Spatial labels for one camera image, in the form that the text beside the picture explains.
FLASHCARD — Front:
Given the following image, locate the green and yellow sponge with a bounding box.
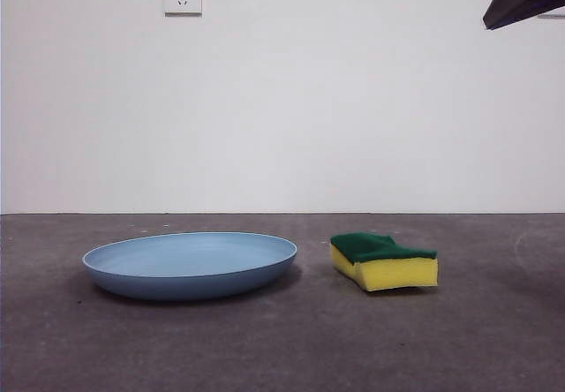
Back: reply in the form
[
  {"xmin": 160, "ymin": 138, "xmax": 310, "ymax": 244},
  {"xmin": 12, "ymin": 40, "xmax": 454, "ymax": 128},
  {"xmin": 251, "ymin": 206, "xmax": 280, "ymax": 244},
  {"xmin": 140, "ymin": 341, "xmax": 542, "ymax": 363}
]
[{"xmin": 329, "ymin": 230, "xmax": 440, "ymax": 293}]

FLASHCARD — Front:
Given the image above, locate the light blue round plate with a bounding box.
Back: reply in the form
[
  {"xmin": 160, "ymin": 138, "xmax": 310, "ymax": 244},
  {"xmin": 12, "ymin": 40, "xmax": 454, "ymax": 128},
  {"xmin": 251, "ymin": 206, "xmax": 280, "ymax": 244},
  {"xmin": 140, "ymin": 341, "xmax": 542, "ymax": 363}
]
[{"xmin": 81, "ymin": 230, "xmax": 298, "ymax": 302}]

